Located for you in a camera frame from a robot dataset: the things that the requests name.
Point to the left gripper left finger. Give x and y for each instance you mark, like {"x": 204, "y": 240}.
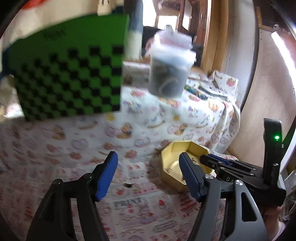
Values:
{"x": 53, "y": 219}

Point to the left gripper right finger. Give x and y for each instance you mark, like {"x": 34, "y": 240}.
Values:
{"x": 242, "y": 218}

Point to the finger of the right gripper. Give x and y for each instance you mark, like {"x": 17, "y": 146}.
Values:
{"x": 213, "y": 161}

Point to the gold octagonal box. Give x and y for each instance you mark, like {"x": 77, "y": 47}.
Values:
{"x": 172, "y": 153}

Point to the baby bear print cloth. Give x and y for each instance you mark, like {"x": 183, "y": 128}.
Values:
{"x": 144, "y": 125}

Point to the small dark bead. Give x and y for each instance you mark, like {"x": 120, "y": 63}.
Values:
{"x": 128, "y": 185}

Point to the translucent plastic tub with lid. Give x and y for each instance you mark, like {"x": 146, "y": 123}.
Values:
{"x": 169, "y": 70}

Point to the green black checkered box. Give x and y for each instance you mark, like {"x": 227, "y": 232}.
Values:
{"x": 69, "y": 69}

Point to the pink white plastic bag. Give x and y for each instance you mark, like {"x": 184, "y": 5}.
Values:
{"x": 169, "y": 37}

